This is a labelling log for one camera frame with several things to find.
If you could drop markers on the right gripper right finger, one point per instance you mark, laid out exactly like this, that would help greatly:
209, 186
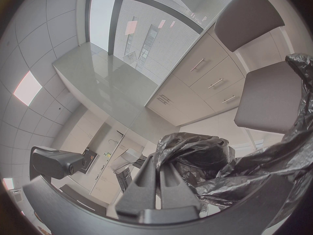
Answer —
181, 199

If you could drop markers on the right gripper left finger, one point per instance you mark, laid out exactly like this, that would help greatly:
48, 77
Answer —
132, 202

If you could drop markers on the black plastic bag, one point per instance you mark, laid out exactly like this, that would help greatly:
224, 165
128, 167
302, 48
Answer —
207, 155

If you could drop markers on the long beige kitchen counter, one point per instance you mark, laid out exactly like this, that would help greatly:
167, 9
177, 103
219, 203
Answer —
107, 177

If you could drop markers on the beige cabinet with drawers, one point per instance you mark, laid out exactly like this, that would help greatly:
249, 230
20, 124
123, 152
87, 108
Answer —
185, 92

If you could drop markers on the square ceiling light panel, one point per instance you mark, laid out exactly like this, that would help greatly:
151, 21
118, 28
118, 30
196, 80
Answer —
27, 88
8, 183

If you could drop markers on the white chair dark grey seat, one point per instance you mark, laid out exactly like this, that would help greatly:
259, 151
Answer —
266, 99

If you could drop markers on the window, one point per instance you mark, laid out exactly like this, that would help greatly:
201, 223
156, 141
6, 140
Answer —
137, 33

